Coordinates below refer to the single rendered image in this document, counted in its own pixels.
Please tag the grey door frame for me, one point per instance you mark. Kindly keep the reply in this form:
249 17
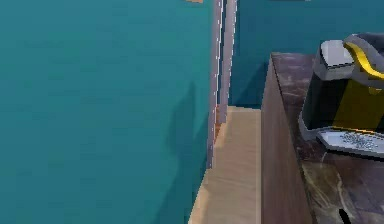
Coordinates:
224 60

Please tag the black and yellow coffee machine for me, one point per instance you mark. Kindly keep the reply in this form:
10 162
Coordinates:
346 100

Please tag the brown marble-top counter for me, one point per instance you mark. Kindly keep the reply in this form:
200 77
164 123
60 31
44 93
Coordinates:
286 140

